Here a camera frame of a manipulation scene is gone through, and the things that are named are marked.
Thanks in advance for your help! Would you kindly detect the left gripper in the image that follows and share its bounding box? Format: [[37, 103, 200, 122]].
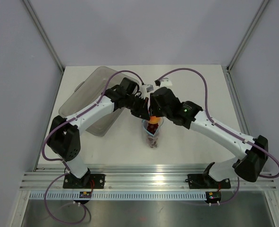
[[124, 95, 150, 121]]

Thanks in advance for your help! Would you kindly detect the orange peach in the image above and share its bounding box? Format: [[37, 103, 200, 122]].
[[149, 116, 161, 124]]

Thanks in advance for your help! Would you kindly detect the red grape bunch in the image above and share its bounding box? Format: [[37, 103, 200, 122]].
[[146, 123, 159, 148]]

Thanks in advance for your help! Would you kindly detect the clear zip top bag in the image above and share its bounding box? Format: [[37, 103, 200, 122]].
[[141, 116, 164, 148]]

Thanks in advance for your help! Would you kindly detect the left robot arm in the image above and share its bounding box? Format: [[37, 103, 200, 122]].
[[46, 78, 150, 189]]

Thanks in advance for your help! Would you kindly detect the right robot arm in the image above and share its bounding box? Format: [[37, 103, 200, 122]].
[[149, 87, 268, 188]]

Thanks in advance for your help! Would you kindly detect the clear plastic tray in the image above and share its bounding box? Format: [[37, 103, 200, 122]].
[[58, 65, 140, 137]]

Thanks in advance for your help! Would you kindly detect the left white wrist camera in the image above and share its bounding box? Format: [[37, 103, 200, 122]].
[[139, 84, 154, 96]]

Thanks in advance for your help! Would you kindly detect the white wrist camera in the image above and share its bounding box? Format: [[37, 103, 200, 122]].
[[139, 84, 154, 96], [154, 78, 172, 87]]

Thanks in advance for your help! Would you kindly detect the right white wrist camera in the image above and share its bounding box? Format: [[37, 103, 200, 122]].
[[154, 78, 172, 87]]

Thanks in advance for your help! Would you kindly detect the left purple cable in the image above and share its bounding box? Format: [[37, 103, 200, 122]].
[[41, 70, 144, 225]]

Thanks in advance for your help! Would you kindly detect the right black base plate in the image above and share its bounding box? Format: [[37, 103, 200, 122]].
[[185, 174, 231, 189]]

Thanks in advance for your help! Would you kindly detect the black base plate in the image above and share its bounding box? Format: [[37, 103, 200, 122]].
[[63, 174, 106, 189], [185, 174, 231, 189]]

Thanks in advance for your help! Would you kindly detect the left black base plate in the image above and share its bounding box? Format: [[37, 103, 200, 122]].
[[63, 174, 106, 189]]

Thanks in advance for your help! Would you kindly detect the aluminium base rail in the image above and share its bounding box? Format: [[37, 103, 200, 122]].
[[19, 164, 277, 191]]

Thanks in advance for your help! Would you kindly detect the white slotted cable duct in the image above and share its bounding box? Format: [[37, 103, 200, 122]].
[[29, 191, 207, 201]]

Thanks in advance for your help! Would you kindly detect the right aluminium frame post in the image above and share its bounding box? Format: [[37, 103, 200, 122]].
[[226, 0, 271, 73]]

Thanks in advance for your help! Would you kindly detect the aluminium frame post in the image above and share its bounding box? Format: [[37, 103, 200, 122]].
[[21, 0, 65, 74], [226, 0, 271, 73]]

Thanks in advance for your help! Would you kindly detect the left aluminium frame post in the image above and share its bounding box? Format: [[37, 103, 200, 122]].
[[21, 0, 65, 74]]

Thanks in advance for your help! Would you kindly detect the right side aluminium rail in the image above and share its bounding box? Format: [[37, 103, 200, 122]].
[[222, 66, 279, 227]]

